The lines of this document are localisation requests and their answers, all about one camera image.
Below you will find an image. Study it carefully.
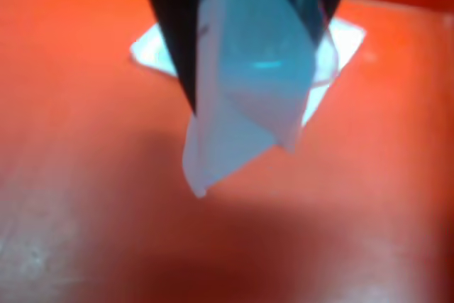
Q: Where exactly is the red plastic crate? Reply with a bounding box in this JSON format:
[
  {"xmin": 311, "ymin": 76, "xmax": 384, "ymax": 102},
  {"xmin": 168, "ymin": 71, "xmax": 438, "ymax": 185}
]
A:
[{"xmin": 0, "ymin": 0, "xmax": 454, "ymax": 303}]

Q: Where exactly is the gauze bandage in clear wrap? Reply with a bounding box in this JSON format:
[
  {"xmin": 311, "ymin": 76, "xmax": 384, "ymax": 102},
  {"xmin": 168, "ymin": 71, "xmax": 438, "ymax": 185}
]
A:
[{"xmin": 128, "ymin": 15, "xmax": 367, "ymax": 128}]

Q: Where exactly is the white Fuhrmann gauze bandage pack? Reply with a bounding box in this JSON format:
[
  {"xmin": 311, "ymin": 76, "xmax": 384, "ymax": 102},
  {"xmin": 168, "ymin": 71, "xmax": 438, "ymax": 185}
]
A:
[{"xmin": 182, "ymin": 0, "xmax": 329, "ymax": 198}]

